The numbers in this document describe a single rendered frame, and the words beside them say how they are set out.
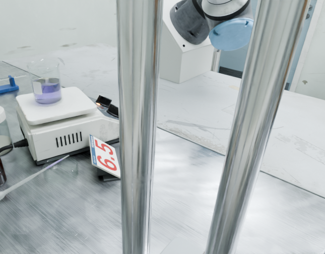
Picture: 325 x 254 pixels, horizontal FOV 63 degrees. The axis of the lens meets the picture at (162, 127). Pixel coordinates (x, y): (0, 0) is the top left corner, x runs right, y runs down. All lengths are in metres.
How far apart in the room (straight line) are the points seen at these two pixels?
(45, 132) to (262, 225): 0.37
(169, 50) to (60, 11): 1.46
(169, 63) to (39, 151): 0.53
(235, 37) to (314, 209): 0.44
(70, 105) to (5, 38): 1.57
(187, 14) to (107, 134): 0.49
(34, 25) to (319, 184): 1.95
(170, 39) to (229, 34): 0.22
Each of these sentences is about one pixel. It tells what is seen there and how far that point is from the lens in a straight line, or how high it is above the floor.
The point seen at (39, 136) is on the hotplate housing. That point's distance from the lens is 0.48.
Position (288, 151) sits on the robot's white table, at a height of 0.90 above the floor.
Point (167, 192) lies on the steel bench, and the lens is 0.44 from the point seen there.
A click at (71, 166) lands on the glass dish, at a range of 0.50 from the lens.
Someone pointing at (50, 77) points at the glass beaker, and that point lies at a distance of 0.50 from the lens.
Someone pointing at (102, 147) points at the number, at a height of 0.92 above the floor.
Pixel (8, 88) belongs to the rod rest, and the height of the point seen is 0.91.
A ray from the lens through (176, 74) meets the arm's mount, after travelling 0.88.
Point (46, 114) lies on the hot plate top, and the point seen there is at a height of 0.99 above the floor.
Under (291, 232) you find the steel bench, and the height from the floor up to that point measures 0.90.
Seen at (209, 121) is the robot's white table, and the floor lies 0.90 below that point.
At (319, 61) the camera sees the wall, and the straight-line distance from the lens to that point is 3.24.
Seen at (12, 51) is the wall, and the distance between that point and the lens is 2.09.
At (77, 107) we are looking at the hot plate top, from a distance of 0.50.
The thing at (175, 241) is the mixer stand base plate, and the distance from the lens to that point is 0.37.
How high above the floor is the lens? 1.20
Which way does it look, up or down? 29 degrees down
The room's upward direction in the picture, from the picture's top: 4 degrees clockwise
